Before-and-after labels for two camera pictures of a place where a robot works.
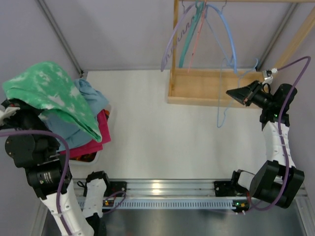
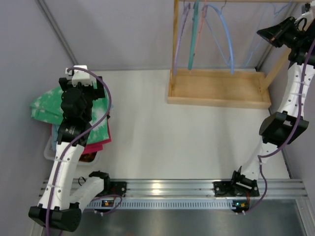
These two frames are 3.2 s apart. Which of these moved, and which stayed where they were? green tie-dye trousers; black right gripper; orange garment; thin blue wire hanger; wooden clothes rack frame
Moved: thin blue wire hanger; black right gripper; green tie-dye trousers
Stayed: orange garment; wooden clothes rack frame
